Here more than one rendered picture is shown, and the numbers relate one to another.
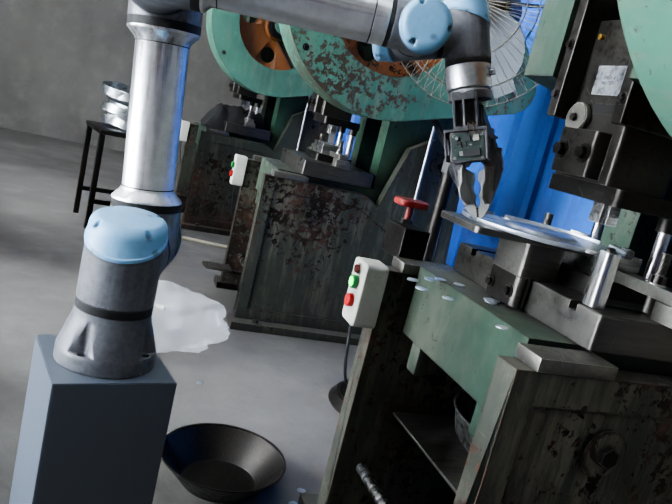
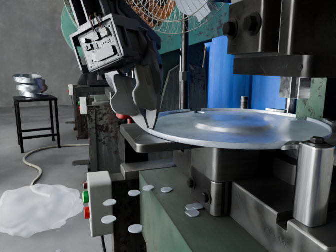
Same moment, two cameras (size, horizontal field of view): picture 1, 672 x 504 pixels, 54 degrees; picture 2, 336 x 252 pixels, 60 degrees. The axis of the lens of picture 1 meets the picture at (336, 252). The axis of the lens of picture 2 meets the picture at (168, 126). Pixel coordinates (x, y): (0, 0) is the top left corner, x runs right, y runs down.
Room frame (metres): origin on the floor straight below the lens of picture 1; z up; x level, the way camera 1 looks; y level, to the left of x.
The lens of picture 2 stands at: (0.72, -0.27, 0.88)
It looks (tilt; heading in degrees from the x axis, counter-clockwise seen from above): 12 degrees down; 3
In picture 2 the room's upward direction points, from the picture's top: straight up
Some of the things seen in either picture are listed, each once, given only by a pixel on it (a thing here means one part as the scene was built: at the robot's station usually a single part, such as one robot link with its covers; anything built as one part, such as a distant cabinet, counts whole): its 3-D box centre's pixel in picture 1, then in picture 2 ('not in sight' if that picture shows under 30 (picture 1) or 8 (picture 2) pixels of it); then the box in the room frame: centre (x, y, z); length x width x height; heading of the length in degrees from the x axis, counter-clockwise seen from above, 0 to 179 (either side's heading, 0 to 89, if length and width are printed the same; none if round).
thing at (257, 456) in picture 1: (221, 467); not in sight; (1.45, 0.14, 0.04); 0.30 x 0.30 x 0.07
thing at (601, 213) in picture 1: (602, 213); (292, 86); (1.24, -0.46, 0.84); 0.05 x 0.03 x 0.04; 21
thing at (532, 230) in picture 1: (541, 232); (231, 123); (1.20, -0.35, 0.78); 0.29 x 0.29 x 0.01
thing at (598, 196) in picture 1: (612, 203); (300, 73); (1.24, -0.47, 0.86); 0.20 x 0.16 x 0.05; 21
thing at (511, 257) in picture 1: (508, 263); (203, 164); (1.18, -0.30, 0.72); 0.25 x 0.14 x 0.14; 111
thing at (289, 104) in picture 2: (598, 228); (291, 100); (1.34, -0.50, 0.81); 0.02 x 0.02 x 0.14
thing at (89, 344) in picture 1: (110, 328); not in sight; (0.98, 0.31, 0.50); 0.15 x 0.15 x 0.10
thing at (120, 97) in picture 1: (123, 156); (35, 110); (3.80, 1.31, 0.40); 0.45 x 0.40 x 0.79; 33
